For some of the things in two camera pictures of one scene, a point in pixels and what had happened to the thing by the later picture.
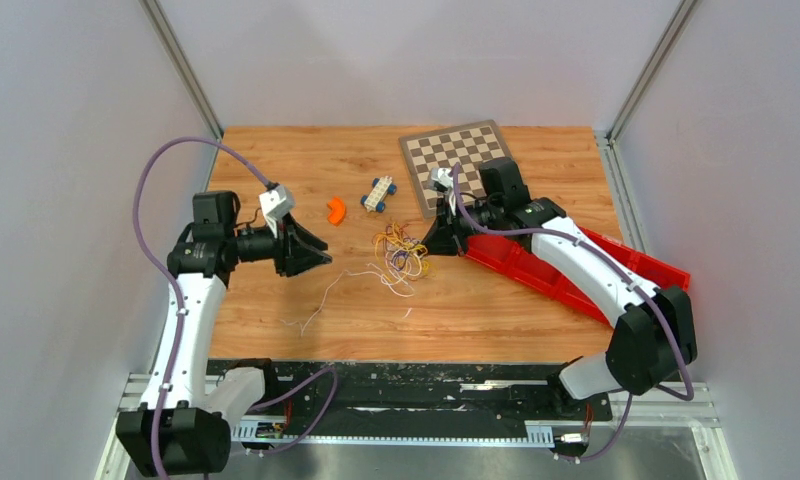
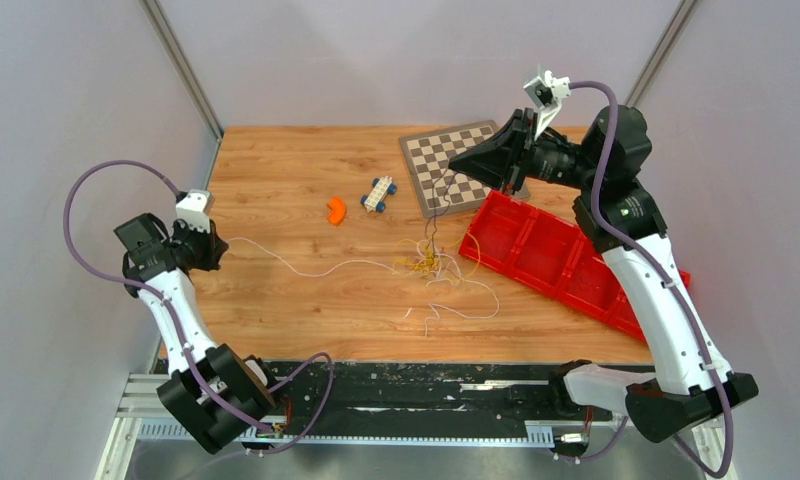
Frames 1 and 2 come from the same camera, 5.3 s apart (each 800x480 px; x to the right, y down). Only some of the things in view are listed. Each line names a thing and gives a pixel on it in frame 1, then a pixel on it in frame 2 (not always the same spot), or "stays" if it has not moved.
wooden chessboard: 467,145 stays
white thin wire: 395,281 to 421,268
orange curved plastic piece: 337,212 stays
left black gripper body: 261,244 to 195,248
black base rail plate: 416,395 stays
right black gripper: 445,236 to 498,161
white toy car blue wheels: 381,187 stays
